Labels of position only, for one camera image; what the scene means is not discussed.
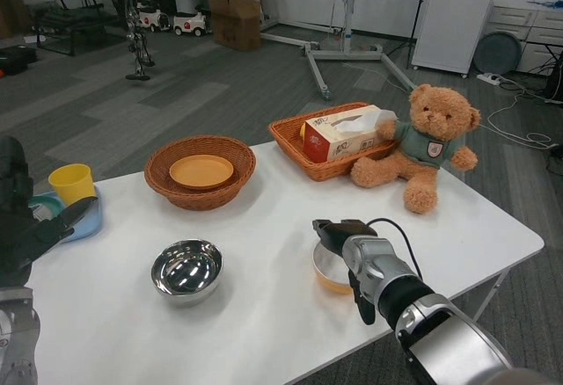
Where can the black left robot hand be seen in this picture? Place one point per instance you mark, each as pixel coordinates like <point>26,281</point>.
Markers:
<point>17,235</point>

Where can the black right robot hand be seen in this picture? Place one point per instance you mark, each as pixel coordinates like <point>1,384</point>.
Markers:
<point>341,233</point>

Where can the white plastic bowl orange rim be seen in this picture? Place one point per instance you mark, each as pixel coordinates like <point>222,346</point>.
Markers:
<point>327,273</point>

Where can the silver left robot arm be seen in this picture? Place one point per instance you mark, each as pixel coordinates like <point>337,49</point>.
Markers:
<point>15,336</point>

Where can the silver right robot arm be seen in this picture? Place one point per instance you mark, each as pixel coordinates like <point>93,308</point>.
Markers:
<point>440,328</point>

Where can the stainless steel bowl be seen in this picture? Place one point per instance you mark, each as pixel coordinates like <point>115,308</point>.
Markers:
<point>187,270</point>

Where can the green plastic dish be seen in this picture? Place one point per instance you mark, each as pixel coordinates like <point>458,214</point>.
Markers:
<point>46,204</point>

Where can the light blue plastic tray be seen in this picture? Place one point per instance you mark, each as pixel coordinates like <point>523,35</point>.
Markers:
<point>90,222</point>

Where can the yellow plastic cup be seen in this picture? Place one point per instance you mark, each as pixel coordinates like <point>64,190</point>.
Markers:
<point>72,185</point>

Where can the red and cream tissue box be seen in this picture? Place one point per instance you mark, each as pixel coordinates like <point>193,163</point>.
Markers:
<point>325,141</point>

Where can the rectangular wicker basket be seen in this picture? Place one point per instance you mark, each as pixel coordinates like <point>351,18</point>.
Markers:
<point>290,147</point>

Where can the small yellow object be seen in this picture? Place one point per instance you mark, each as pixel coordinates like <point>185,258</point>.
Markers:
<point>303,131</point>

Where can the brown teddy bear green shirt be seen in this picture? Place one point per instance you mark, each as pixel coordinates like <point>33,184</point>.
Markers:
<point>422,156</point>

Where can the round wicker basket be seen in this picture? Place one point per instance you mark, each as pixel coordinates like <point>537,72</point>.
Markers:
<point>200,198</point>

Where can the orange plastic plate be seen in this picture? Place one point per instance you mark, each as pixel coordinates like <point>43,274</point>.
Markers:
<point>201,172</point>

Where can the black equipment case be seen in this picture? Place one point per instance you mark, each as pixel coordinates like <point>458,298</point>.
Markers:
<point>17,59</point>

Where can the grey patient lift hoist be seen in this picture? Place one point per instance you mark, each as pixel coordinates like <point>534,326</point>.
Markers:
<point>347,46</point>

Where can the white power strip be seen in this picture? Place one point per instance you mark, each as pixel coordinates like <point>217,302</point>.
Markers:
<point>489,78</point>

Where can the black folding bench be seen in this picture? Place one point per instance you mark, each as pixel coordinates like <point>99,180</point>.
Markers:
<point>66,20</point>

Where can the open brown cardboard box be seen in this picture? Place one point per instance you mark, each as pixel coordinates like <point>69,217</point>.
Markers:
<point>235,24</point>

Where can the black tripod stand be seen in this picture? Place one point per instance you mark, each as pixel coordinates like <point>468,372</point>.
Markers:
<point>415,7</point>

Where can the round grey disc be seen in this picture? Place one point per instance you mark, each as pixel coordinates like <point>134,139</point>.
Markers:
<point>497,53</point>

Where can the black and silver humanoid robot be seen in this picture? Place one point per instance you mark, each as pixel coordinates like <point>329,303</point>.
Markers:
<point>132,20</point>

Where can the white metal cabinet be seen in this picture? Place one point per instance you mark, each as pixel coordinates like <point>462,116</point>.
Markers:
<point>457,16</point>

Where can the white toy car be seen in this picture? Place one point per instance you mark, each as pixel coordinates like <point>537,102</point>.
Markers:
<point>189,24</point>
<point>151,18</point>

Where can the white drawer unit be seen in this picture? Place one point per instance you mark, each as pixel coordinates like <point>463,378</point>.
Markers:
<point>538,29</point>

